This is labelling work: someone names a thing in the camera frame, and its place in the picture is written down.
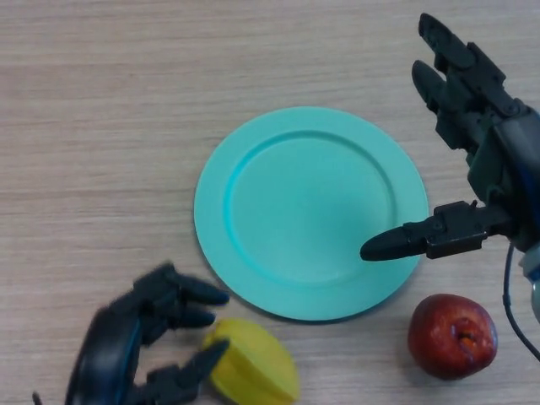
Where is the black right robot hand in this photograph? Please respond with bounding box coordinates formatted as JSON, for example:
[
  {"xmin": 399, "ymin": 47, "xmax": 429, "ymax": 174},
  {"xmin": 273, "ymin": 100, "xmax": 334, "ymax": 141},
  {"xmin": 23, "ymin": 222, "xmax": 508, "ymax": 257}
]
[{"xmin": 359, "ymin": 13, "xmax": 540, "ymax": 262}]

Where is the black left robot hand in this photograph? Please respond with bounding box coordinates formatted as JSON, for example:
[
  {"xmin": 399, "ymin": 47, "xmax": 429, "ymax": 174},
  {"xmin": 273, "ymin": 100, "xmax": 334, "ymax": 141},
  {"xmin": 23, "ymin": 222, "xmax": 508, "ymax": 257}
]
[{"xmin": 65, "ymin": 262, "xmax": 231, "ymax": 405}]

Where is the yellow starfruit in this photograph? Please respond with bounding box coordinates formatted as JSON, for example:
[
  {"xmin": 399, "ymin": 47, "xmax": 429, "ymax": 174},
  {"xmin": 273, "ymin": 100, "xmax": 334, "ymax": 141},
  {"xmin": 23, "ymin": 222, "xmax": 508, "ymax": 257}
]
[{"xmin": 201, "ymin": 318, "xmax": 301, "ymax": 402}]

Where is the green round plate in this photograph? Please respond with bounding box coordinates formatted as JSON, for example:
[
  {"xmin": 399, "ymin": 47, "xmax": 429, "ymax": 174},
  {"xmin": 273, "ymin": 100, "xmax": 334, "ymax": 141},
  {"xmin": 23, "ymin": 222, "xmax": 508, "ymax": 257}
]
[{"xmin": 193, "ymin": 107, "xmax": 430, "ymax": 325}]

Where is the red apple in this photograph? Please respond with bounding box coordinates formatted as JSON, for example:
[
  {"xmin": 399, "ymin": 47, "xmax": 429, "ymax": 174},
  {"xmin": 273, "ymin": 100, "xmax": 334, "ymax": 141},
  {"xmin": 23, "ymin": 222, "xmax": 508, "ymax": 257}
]
[{"xmin": 407, "ymin": 294, "xmax": 499, "ymax": 381}]

